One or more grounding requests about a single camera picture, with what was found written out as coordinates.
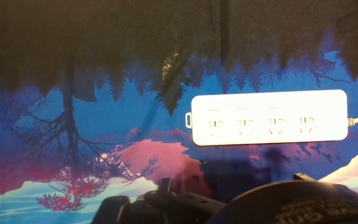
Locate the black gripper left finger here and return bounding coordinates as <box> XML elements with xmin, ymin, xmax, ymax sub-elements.
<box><xmin>91</xmin><ymin>177</ymin><xmax>227</xmax><ymax>224</ymax></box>

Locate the white power strip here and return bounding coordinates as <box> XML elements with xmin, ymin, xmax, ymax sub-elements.
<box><xmin>185</xmin><ymin>89</ymin><xmax>349</xmax><ymax>147</ymax></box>

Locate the landscape print desk mat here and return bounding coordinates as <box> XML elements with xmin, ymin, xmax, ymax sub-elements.
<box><xmin>0</xmin><ymin>0</ymin><xmax>358</xmax><ymax>224</ymax></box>

